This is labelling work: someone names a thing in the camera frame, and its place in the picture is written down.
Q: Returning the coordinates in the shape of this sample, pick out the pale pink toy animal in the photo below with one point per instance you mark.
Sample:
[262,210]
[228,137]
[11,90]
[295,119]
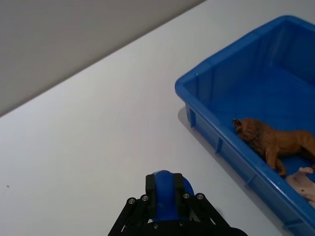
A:
[302,183]

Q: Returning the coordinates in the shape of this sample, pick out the blue plastic bin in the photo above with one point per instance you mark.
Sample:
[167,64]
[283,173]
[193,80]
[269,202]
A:
[246,93]

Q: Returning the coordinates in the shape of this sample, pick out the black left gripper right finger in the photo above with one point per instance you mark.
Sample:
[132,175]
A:
[179,199]

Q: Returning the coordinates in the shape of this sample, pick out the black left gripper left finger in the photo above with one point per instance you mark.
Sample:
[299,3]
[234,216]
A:
[150,196]

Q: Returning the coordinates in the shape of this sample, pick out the blue rounded toy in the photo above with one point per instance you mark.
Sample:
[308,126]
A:
[164,194]

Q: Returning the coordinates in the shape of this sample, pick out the brown toy lion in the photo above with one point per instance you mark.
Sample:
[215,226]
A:
[273,141]

